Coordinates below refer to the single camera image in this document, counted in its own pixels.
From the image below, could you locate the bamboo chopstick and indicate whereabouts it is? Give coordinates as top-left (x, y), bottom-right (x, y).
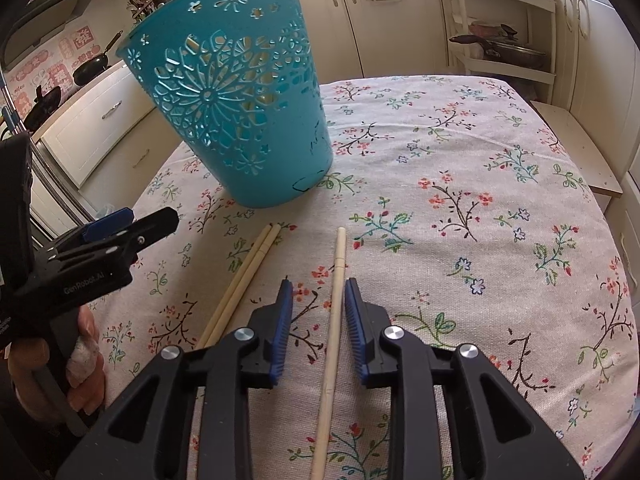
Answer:
top-left (309, 226), bottom-right (347, 480)
top-left (204, 224), bottom-right (281, 348)
top-left (195, 224), bottom-right (271, 350)

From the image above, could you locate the black frying pan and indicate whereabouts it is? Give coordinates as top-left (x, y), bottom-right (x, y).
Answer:
top-left (73, 30), bottom-right (124, 87)

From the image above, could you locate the teal perforated plastic basket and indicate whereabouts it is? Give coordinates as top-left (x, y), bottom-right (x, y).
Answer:
top-left (117, 0), bottom-right (333, 208)

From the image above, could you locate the pan on rack shelf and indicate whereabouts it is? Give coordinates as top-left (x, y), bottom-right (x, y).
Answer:
top-left (449, 25), bottom-right (547, 70)

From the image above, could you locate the small white wooden stool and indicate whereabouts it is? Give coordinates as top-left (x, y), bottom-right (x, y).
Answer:
top-left (532, 101), bottom-right (623, 198)

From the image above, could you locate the range hood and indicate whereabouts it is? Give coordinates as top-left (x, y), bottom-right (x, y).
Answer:
top-left (1, 0), bottom-right (92, 72)

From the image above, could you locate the floral tablecloth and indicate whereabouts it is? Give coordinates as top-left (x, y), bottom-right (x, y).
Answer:
top-left (93, 76), bottom-right (639, 479)

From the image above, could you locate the person left hand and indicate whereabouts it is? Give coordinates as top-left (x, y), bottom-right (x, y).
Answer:
top-left (6, 303), bottom-right (108, 424)

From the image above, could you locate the white storage rack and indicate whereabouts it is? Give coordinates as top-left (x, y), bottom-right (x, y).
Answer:
top-left (442, 0), bottom-right (558, 103)

